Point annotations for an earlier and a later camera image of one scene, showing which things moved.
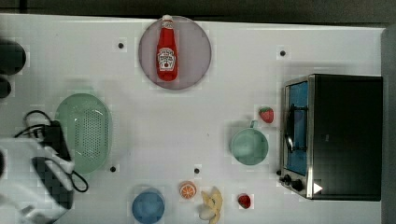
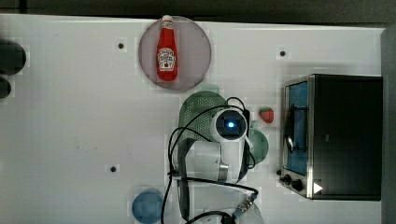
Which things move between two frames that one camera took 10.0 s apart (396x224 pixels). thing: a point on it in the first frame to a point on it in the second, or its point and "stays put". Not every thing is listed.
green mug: [249, 146] stays put
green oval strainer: [86, 121] to [196, 114]
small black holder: [5, 88] stays put
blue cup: [148, 207] stays put
